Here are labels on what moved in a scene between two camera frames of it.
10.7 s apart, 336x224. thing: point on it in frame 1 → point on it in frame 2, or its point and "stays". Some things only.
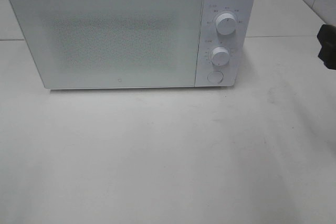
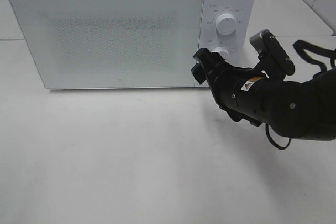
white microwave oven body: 134,30 stays
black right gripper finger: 327,37 → 241,91
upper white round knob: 226,23 stays
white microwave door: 111,36 stays
